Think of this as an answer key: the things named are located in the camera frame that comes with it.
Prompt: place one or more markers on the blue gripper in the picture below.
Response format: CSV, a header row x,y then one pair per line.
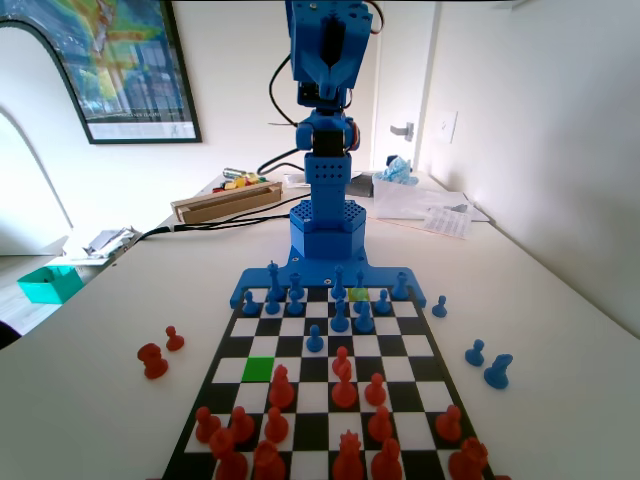
x,y
330,80

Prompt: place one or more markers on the red chess rook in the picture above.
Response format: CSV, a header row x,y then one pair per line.
x,y
269,463
469,457

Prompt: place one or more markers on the white light switch plate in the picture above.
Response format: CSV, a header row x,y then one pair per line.
x,y
446,126

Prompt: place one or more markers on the blue plush toy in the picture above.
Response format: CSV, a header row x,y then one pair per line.
x,y
400,171

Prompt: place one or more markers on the blue chess queen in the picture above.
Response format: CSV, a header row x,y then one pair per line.
x,y
339,280

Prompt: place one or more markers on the blue chess pawn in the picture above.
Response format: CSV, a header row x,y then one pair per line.
x,y
356,303
382,303
439,306
475,353
293,306
314,341
248,305

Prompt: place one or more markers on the blue chess knight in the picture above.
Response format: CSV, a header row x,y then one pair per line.
x,y
497,373
363,321

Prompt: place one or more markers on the green toy block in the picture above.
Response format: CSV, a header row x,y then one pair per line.
x,y
256,177

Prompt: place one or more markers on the red chess pawn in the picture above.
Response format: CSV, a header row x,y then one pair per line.
x,y
448,425
275,427
206,426
341,355
174,341
380,426
375,391
241,426

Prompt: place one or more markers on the yellow toy block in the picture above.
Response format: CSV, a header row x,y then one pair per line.
x,y
231,185

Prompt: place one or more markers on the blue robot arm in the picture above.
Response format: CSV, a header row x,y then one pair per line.
x,y
327,200

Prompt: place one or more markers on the black framed map poster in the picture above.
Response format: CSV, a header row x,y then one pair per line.
x,y
130,75

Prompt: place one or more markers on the white printed leaflet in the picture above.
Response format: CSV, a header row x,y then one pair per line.
x,y
297,180

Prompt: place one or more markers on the blue chess king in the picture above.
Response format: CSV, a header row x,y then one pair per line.
x,y
273,280

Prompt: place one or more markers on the silver metal can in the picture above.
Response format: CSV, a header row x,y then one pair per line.
x,y
232,172

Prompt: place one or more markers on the black and white chessboard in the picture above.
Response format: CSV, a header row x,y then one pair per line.
x,y
400,345

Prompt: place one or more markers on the long cardboard box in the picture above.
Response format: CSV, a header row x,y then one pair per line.
x,y
225,205

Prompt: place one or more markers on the blue chess bishop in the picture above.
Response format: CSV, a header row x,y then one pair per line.
x,y
360,282
340,318

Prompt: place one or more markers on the crumpled silver foil pack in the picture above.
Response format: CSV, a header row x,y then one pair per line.
x,y
110,242

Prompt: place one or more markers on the red chess queen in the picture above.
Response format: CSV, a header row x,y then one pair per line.
x,y
347,461

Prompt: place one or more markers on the red chess bishop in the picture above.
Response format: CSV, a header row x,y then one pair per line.
x,y
386,463
344,391

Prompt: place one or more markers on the white paper sheets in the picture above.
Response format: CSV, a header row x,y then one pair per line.
x,y
410,200

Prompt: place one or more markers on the teal open box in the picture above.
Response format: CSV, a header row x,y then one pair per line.
x,y
47,287

